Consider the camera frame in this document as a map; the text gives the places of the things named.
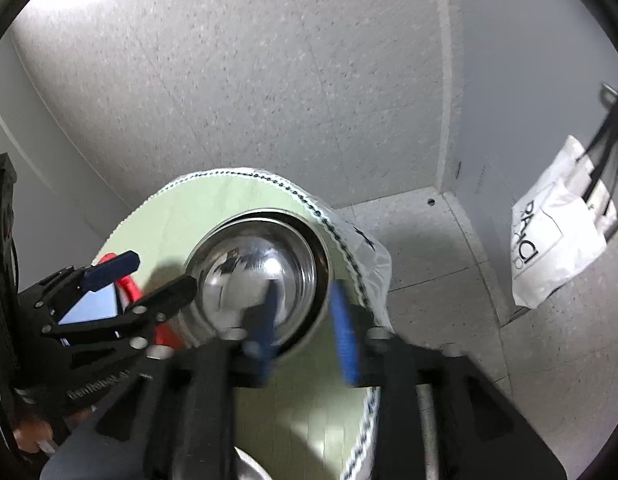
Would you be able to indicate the person's left hand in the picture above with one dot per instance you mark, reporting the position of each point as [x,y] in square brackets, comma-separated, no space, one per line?
[33,435]

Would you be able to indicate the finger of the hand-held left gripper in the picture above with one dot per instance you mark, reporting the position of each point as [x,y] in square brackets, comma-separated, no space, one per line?
[175,294]
[109,271]

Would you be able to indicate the stainless steel bowl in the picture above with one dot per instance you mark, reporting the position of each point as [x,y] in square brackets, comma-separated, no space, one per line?
[239,270]
[251,467]
[323,272]

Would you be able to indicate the green tablecloth with white trim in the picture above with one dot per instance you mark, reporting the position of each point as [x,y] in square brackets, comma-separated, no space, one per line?
[189,205]

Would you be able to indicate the black furniture panel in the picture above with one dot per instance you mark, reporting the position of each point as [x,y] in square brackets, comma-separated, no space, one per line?
[0,260]

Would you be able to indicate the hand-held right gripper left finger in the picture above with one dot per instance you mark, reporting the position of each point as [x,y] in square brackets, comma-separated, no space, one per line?
[260,332]

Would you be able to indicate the light blue plate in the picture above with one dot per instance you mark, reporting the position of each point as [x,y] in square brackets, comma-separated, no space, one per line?
[91,305]

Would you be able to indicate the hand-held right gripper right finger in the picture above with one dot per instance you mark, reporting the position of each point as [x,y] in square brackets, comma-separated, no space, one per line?
[346,332]

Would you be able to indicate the red plate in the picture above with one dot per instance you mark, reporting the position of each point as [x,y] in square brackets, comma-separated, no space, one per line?
[132,287]

